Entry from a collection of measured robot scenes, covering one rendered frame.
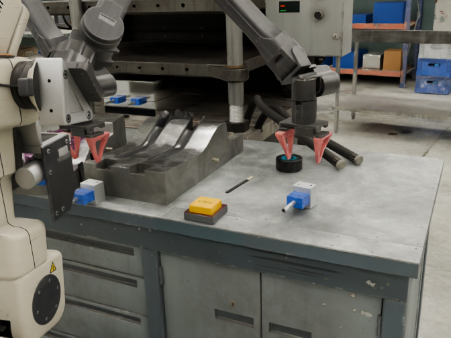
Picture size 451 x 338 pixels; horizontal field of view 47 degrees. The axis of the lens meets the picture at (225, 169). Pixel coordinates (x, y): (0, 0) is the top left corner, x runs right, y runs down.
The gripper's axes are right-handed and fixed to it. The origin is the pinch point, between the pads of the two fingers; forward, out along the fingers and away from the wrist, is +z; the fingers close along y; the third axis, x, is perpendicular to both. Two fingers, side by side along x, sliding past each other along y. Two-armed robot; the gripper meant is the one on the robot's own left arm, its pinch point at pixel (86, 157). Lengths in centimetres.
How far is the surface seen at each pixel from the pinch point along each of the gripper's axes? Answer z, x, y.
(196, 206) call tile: 9.5, -2.7, -31.2
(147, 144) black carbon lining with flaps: 4.4, -27.1, 1.9
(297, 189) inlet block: 9, -21, -50
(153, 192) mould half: 9.8, -6.4, -15.5
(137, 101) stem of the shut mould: 5, -79, 47
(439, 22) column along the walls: 16, -649, 14
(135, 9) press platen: -33, -83, 47
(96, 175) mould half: 7.0, -5.0, 2.3
